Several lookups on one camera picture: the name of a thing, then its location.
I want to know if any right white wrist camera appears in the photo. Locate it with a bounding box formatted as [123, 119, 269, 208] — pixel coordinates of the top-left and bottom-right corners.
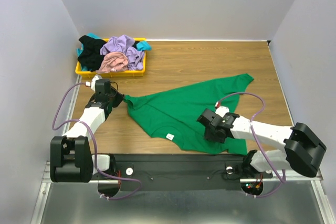
[215, 102, 229, 118]

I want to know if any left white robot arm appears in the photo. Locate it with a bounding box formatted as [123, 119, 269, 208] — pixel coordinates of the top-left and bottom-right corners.
[50, 75, 124, 183]

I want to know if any yellow plastic bin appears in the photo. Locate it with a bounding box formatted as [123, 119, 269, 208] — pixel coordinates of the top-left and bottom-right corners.
[75, 38, 147, 78]

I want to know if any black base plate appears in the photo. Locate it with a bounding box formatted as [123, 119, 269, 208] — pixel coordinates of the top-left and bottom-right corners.
[92, 154, 272, 195]

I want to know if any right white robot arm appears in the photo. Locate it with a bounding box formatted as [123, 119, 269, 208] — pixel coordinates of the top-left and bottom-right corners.
[197, 106, 327, 178]

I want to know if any black t-shirt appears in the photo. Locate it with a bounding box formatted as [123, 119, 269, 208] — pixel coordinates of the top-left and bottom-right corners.
[78, 35, 107, 72]

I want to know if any pink t-shirt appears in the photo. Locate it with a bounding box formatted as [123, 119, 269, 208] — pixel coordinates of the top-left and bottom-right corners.
[96, 52, 129, 73]

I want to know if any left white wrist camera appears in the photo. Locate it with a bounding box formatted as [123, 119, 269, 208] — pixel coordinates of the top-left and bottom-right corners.
[85, 74, 102, 90]

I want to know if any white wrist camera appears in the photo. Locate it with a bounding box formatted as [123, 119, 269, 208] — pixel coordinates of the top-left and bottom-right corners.
[215, 102, 229, 118]
[85, 74, 102, 90]

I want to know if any lavender t-shirt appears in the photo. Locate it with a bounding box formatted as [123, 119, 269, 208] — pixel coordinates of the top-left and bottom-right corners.
[100, 35, 146, 71]

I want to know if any green t-shirt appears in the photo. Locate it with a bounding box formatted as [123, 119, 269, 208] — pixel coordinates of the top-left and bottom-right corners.
[124, 73, 254, 155]

